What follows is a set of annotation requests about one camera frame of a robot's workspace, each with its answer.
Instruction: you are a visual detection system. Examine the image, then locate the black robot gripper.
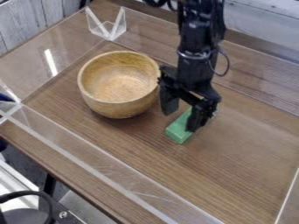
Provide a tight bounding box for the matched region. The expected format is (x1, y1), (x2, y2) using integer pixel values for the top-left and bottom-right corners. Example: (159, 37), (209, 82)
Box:
(159, 49), (222, 132)

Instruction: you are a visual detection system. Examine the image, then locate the green rectangular block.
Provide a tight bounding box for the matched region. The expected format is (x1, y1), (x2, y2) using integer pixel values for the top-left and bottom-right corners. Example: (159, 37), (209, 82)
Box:
(165, 108), (198, 144)

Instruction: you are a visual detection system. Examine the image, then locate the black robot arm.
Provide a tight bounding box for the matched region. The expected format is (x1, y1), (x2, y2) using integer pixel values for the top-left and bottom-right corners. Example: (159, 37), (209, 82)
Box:
(159, 0), (226, 132)

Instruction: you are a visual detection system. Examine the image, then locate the brown wooden bowl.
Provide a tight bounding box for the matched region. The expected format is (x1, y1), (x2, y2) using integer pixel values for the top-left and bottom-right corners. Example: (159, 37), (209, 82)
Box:
(78, 51), (161, 119)

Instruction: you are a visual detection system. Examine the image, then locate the black table leg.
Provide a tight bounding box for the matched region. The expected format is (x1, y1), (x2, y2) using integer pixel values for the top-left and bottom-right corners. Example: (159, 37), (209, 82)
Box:
(43, 174), (58, 196)

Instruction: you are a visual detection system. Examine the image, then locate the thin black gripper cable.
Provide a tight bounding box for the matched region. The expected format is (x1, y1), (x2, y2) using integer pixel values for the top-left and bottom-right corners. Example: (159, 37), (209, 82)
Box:
(206, 46), (231, 78)

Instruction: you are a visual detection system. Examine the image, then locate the clear acrylic corner bracket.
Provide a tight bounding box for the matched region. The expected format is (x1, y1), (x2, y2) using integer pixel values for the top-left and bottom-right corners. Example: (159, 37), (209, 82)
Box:
(85, 7), (127, 41)

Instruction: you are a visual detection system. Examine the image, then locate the clear acrylic tray wall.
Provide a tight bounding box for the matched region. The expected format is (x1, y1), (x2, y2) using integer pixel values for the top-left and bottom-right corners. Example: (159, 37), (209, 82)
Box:
(0, 85), (225, 224)

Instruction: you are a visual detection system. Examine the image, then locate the black metal bracket with screw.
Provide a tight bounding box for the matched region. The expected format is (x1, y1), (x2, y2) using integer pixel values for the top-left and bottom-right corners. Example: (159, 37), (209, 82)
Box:
(51, 199), (87, 224)

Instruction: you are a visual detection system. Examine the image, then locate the black cable loop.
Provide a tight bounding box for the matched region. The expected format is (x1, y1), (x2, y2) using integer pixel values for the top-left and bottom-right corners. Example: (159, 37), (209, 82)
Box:
(0, 190), (55, 224)

